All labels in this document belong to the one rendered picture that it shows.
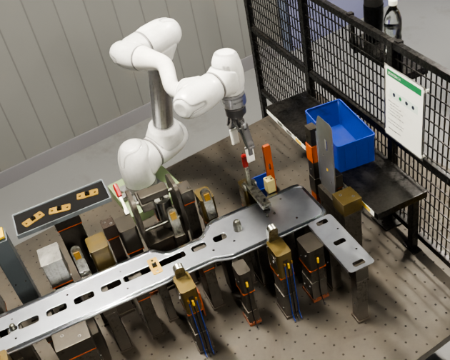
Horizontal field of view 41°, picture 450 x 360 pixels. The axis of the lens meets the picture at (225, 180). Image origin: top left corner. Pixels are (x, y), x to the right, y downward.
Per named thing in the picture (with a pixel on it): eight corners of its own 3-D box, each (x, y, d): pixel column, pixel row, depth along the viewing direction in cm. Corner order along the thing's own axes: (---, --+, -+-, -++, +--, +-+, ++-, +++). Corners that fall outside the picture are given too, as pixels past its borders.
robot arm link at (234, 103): (225, 101, 208) (228, 115, 212) (248, 91, 210) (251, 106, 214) (214, 89, 215) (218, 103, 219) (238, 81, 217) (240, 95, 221)
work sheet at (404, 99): (421, 161, 220) (424, 88, 201) (384, 132, 237) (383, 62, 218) (426, 159, 220) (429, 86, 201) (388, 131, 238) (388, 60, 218)
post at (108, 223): (131, 298, 253) (102, 228, 228) (127, 290, 257) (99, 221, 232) (142, 293, 254) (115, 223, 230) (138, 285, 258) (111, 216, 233)
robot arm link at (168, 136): (141, 156, 305) (171, 133, 316) (163, 172, 298) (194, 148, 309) (124, 25, 247) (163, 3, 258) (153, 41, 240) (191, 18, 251)
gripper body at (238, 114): (220, 103, 219) (224, 123, 225) (229, 113, 212) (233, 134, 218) (238, 96, 220) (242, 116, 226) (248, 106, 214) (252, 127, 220)
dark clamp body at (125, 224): (144, 299, 252) (118, 233, 228) (136, 281, 261) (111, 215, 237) (161, 291, 254) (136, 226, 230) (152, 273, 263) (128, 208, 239)
